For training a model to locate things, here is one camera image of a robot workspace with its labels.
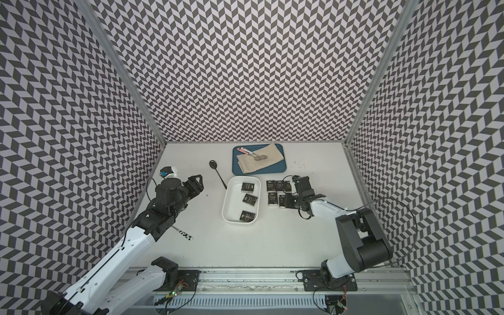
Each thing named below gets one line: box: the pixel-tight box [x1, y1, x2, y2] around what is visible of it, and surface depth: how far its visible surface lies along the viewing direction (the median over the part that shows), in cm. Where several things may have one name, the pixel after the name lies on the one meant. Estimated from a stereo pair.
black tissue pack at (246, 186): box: [240, 182, 255, 192], surface depth 98 cm
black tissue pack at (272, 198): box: [267, 190, 279, 207], surface depth 96 cm
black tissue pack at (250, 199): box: [242, 193, 258, 207], surface depth 94 cm
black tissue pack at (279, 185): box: [274, 179, 285, 191], surface depth 101 cm
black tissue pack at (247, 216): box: [239, 210, 256, 223], surface depth 88 cm
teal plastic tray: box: [231, 143, 287, 176], surface depth 107 cm
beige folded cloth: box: [236, 143, 285, 174], surface depth 113 cm
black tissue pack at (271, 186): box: [266, 179, 277, 193], surface depth 101 cm
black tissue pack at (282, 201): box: [278, 194, 287, 209], surface depth 94 cm
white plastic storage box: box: [221, 175, 262, 226], surface depth 95 cm
